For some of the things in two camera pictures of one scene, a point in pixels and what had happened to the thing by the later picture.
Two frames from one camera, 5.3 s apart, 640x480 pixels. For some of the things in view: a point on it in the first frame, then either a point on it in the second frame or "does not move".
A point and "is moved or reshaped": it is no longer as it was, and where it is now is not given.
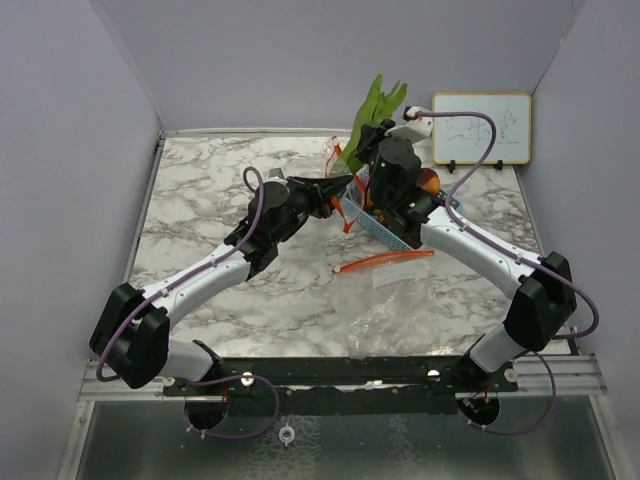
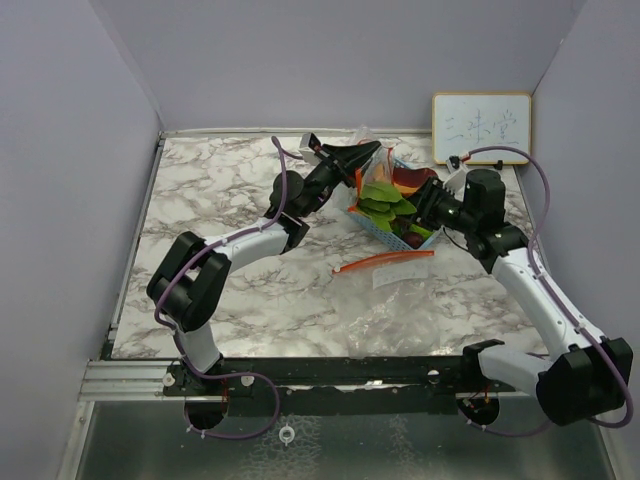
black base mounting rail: (348, 385) does not move
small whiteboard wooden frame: (463, 140) does not move
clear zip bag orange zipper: (334, 157) is moved or reshaped
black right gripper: (374, 137) -> (432, 192)
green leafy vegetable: (377, 106) is moved or reshaped
